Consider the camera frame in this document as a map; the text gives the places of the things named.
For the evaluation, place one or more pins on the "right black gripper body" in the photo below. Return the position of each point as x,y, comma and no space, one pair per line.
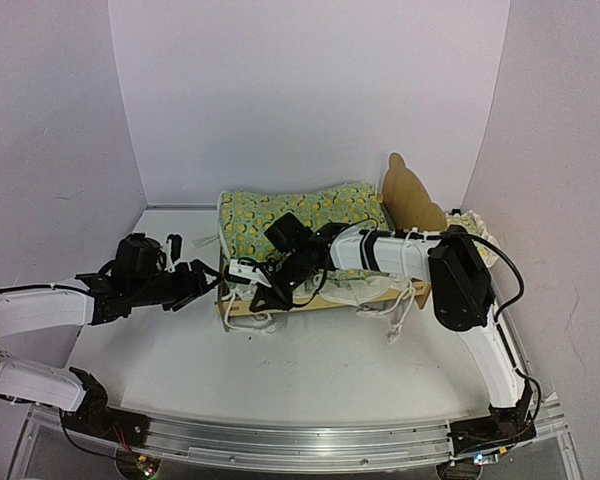
278,276

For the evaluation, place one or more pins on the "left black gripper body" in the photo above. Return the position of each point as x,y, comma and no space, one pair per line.
190,280

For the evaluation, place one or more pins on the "lemon print ruffled mattress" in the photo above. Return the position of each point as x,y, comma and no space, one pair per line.
244,216

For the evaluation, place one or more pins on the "wooden pet bed frame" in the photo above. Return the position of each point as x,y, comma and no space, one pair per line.
408,205

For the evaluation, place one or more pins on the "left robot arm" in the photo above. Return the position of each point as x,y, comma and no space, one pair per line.
143,273

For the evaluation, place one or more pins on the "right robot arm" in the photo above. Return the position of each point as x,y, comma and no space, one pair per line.
464,298

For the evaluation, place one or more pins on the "small lemon print pillow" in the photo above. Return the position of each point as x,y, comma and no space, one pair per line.
474,224

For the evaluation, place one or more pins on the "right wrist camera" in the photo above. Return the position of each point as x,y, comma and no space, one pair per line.
247,271

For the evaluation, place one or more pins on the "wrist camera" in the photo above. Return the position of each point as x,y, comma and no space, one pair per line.
173,247
247,271

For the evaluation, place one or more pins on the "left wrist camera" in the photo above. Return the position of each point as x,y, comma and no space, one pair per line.
173,247

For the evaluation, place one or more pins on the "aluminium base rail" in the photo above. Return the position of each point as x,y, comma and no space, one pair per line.
159,446

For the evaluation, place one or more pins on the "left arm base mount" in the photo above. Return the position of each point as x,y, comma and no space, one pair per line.
95,418

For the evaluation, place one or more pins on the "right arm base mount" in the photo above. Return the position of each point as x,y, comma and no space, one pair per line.
485,430

